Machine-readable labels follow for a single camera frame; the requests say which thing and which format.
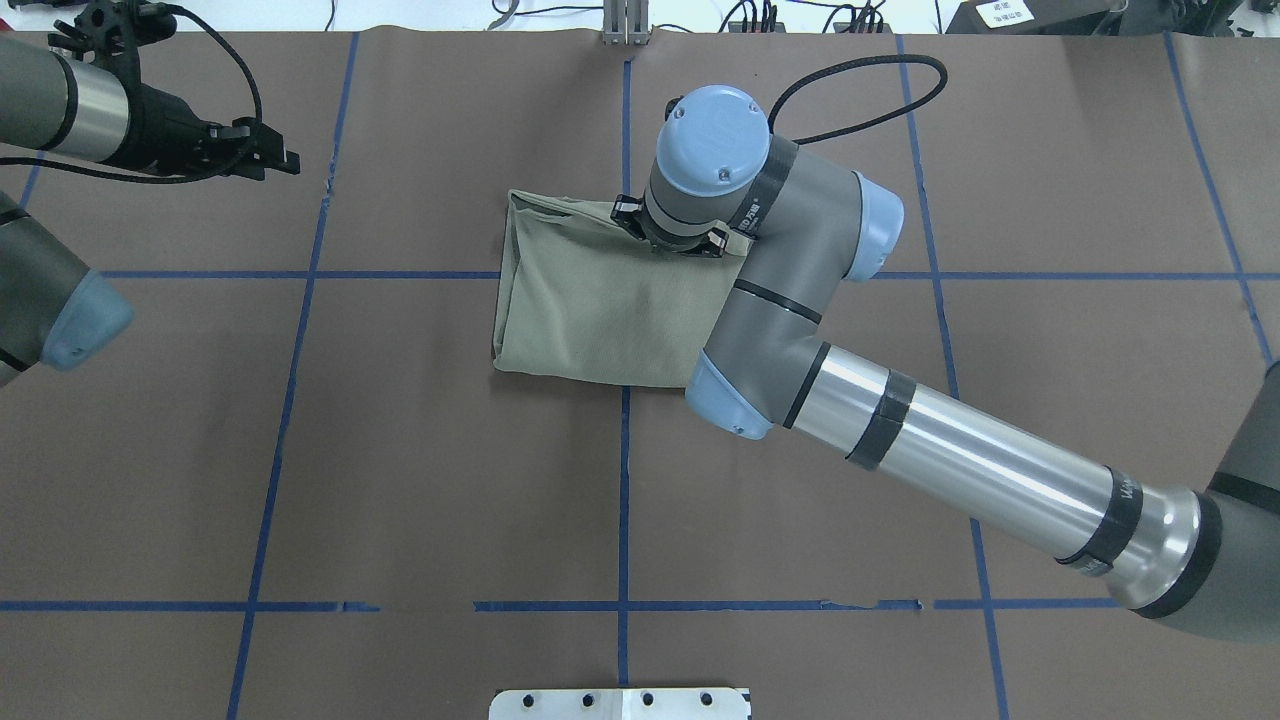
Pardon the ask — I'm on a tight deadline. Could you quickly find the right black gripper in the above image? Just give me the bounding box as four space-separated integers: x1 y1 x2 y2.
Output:
640 215 723 258

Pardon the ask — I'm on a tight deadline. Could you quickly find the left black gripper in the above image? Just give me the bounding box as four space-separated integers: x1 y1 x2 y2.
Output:
125 85 301 178

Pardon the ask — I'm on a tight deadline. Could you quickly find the olive green long-sleeve shirt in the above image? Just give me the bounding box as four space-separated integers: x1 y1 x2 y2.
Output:
492 190 753 388

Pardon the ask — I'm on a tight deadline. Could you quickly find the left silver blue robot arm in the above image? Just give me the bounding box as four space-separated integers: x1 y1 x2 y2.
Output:
3 40 301 383

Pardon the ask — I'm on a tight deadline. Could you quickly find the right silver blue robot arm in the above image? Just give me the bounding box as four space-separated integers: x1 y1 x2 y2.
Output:
637 85 1279 643

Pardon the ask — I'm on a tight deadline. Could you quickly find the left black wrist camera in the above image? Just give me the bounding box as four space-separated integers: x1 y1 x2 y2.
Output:
47 1 178 59

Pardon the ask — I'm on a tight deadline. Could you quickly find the aluminium frame post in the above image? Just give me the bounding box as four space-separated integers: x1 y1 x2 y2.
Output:
600 0 652 47

